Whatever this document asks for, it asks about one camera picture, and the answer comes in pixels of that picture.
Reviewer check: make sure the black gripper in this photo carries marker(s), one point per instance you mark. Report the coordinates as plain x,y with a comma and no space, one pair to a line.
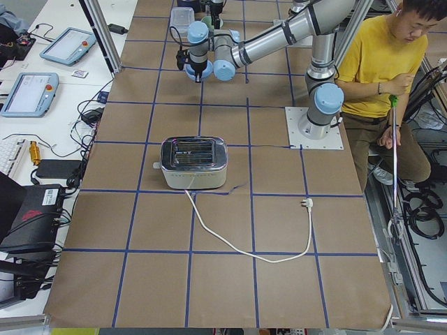
198,68
216,14

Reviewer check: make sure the black power adapter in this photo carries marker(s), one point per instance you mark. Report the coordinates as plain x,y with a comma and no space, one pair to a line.
117,29

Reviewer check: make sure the person in yellow shirt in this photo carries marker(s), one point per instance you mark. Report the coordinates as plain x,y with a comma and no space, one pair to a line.
376,76

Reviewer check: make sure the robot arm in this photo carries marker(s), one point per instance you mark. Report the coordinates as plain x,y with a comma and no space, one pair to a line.
296,8
220,53

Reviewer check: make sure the white keyboard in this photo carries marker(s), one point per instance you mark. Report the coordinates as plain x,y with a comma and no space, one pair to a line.
14,152

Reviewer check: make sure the black computer box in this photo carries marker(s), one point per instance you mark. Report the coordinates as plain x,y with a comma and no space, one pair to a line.
28,217

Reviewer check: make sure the teach pendant tablet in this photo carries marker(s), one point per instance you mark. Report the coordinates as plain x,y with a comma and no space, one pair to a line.
69,47
31,95

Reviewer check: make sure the near teach pendant tablet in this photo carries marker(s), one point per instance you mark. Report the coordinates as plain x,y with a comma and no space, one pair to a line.
31,95

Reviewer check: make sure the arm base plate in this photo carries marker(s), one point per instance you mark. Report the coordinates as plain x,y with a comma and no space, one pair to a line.
303,134

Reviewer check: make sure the green handled grabber stick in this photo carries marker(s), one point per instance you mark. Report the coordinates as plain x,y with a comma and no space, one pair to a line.
393,225

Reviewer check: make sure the far teach pendant tablet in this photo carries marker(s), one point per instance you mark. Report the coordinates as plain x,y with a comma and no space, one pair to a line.
69,47

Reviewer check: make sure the green bowl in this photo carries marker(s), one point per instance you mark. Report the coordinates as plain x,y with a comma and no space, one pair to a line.
208,21

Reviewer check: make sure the silver two-slot toaster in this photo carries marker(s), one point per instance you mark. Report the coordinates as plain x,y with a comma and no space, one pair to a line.
193,162

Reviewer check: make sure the aluminium frame post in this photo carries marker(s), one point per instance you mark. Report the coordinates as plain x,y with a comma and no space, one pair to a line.
96,20

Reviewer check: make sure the clear plastic food container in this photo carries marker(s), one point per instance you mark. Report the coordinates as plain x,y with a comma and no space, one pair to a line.
181,18

